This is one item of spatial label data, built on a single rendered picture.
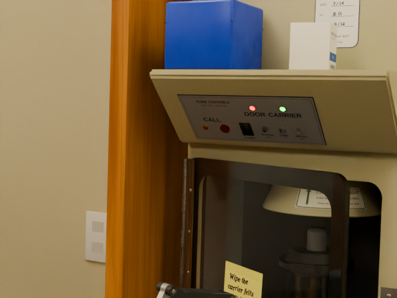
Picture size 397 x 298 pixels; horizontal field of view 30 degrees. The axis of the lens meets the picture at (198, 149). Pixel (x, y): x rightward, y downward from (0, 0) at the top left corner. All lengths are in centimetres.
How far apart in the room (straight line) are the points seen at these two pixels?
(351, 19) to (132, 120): 33
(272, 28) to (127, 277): 41
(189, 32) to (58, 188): 89
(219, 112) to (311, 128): 13
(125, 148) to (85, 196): 71
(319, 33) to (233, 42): 11
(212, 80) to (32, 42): 94
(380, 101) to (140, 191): 38
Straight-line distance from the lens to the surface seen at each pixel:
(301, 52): 94
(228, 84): 95
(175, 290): 83
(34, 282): 187
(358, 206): 106
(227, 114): 99
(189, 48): 98
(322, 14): 102
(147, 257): 112
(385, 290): 101
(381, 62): 99
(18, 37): 187
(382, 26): 100
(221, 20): 96
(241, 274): 100
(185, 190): 109
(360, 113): 92
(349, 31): 101
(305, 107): 93
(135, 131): 107
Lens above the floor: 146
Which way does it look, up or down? 3 degrees down
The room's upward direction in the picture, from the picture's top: 2 degrees clockwise
